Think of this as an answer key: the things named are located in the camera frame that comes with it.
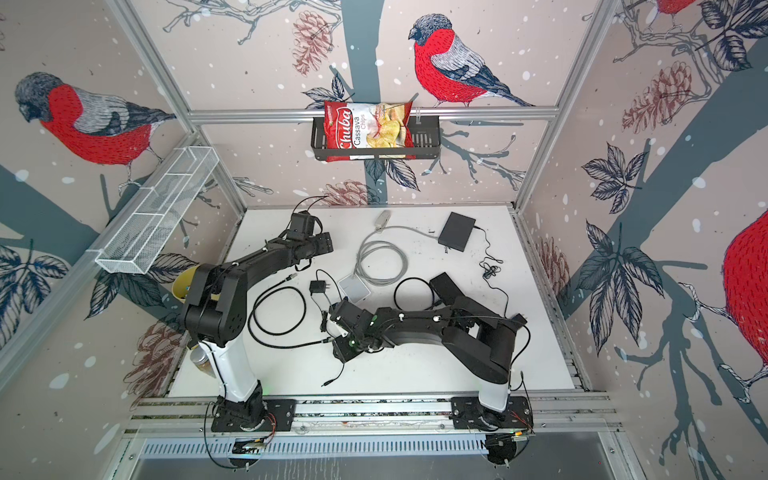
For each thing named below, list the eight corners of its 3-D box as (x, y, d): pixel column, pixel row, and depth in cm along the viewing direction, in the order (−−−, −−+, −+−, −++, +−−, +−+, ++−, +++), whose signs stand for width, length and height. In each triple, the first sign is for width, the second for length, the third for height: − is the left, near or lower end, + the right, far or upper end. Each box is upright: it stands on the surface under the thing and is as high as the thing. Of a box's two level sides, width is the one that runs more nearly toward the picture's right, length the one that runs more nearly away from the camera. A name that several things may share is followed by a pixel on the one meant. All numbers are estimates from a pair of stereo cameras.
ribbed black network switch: (447, 306, 95) (448, 302, 93) (430, 283, 101) (430, 279, 99) (462, 297, 97) (463, 293, 95) (444, 275, 103) (445, 271, 101)
